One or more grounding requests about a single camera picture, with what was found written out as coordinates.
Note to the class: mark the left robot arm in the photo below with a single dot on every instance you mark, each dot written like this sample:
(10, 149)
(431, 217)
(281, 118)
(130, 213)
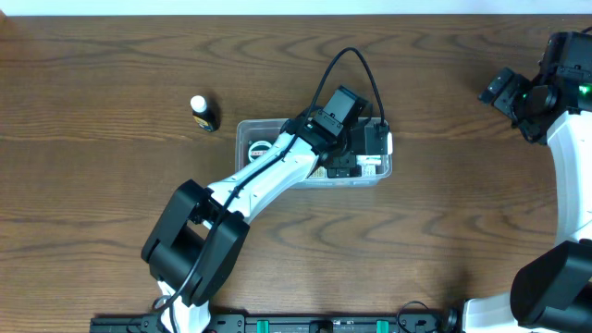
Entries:
(197, 239)

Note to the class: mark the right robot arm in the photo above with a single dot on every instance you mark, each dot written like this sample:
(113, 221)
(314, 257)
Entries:
(552, 293)

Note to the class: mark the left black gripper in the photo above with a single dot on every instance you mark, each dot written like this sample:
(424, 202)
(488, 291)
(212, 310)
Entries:
(345, 167)

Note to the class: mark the white blue Panadol box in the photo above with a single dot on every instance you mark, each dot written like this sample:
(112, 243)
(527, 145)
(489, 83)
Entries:
(369, 160)

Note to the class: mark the small dark dropper bottle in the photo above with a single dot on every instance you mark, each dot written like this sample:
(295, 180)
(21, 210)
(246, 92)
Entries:
(203, 114)

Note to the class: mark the blue children patches box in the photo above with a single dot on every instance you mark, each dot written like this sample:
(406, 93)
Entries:
(350, 172)

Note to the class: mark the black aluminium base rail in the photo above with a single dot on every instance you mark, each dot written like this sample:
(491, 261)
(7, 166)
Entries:
(413, 322)

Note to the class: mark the green round-label box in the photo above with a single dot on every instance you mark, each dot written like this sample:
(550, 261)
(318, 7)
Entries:
(257, 149)

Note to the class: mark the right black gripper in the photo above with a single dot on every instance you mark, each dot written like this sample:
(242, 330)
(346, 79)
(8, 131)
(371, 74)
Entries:
(501, 92)

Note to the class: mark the clear plastic container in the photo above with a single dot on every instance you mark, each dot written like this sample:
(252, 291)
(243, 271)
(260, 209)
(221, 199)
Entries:
(255, 136)

